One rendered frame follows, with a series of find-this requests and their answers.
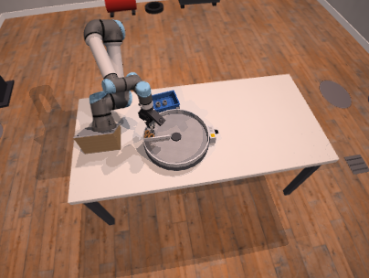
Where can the blue crate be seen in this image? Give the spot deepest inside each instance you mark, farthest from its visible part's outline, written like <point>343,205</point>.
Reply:
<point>172,101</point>

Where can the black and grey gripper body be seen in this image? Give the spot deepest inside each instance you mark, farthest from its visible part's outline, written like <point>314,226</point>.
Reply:
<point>144,116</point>

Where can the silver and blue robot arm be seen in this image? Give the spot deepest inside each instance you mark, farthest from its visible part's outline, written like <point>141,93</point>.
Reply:
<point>112,33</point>

